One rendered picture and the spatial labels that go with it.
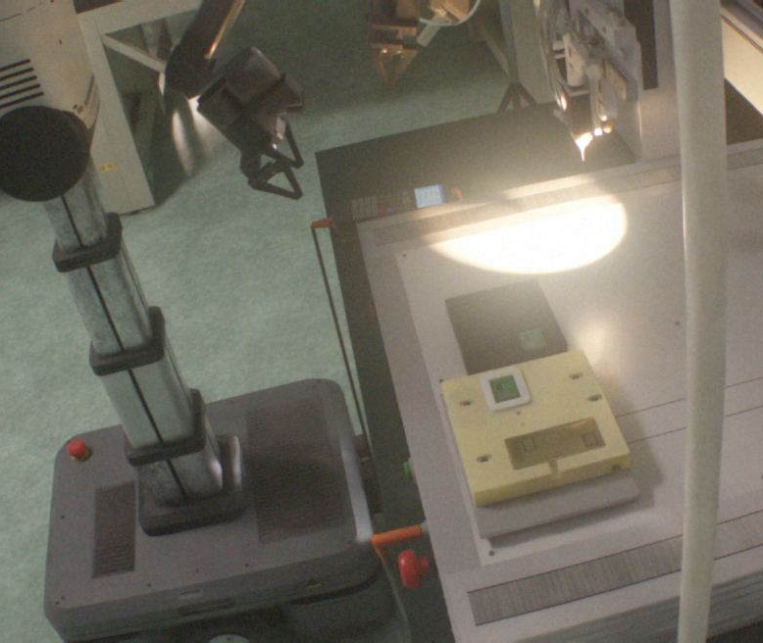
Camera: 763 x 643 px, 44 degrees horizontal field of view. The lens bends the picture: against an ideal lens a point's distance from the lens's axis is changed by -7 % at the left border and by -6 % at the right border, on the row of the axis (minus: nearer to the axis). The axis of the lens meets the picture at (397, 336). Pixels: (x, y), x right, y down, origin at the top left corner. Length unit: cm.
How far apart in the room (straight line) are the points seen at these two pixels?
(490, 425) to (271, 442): 102
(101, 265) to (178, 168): 206
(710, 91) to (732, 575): 55
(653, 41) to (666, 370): 37
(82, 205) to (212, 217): 174
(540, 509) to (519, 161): 86
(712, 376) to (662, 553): 37
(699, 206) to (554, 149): 121
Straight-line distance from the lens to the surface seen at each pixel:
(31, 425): 273
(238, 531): 186
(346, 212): 161
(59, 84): 140
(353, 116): 364
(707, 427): 65
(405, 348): 119
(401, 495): 117
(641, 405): 109
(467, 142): 179
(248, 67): 148
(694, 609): 81
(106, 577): 189
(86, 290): 162
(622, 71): 109
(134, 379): 172
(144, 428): 178
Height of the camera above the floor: 162
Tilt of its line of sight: 39 degrees down
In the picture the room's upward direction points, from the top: 12 degrees counter-clockwise
